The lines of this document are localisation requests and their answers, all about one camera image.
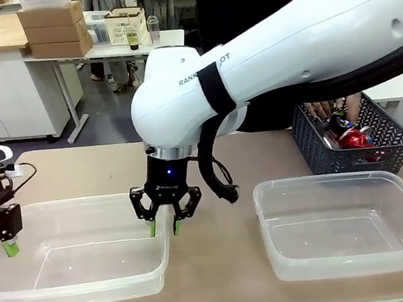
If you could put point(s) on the crushed red drink can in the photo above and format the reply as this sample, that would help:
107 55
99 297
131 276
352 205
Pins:
375 156
356 138

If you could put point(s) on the person's right hand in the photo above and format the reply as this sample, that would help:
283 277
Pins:
318 109

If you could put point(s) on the dark grey lattice basket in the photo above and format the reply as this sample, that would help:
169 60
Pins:
314 149

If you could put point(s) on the white desk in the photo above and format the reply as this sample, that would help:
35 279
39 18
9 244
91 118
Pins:
110 50

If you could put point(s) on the white plastic crate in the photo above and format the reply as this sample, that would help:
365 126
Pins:
120 27

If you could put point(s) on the brown cardboard box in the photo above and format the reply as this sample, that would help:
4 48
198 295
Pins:
57 33
62 49
51 15

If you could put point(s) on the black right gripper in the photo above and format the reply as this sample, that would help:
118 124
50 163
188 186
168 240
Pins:
166 178

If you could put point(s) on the clear plastic container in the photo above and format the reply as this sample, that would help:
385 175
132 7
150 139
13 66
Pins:
342 237
90 258

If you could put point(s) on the clear storage box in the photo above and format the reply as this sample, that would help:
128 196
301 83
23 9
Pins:
98 26

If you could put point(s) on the crushed dark printed can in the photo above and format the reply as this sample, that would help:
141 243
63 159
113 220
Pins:
342 120

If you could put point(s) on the green drink cup with straw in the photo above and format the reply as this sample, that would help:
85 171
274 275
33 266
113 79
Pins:
133 40

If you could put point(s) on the clear dome lid cup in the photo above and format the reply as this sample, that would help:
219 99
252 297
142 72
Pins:
153 29

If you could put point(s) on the person's left hand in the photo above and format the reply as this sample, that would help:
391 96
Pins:
354 110

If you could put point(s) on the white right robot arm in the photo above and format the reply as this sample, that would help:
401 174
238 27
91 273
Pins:
283 39

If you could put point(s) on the background person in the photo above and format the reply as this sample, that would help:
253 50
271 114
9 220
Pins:
120 73

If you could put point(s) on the crushed silver drink can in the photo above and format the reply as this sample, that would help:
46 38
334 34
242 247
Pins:
329 138

